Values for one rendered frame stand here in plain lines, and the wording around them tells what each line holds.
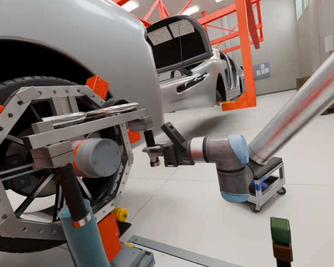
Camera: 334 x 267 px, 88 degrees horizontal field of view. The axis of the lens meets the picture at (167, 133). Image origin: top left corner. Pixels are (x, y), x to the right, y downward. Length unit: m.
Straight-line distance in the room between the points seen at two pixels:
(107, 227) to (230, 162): 0.57
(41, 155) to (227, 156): 0.47
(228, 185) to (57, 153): 0.47
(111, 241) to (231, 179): 0.57
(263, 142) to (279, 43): 14.16
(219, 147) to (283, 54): 14.20
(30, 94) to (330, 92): 0.83
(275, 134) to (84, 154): 0.60
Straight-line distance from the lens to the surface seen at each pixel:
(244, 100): 4.04
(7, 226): 0.67
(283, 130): 0.63
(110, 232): 0.87
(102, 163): 0.61
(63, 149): 0.46
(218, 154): 0.55
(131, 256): 1.16
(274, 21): 14.99
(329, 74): 0.60
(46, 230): 0.72
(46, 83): 0.81
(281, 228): 0.52
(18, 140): 0.77
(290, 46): 14.76
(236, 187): 0.59
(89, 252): 0.68
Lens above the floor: 0.99
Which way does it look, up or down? 10 degrees down
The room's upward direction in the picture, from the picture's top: 12 degrees counter-clockwise
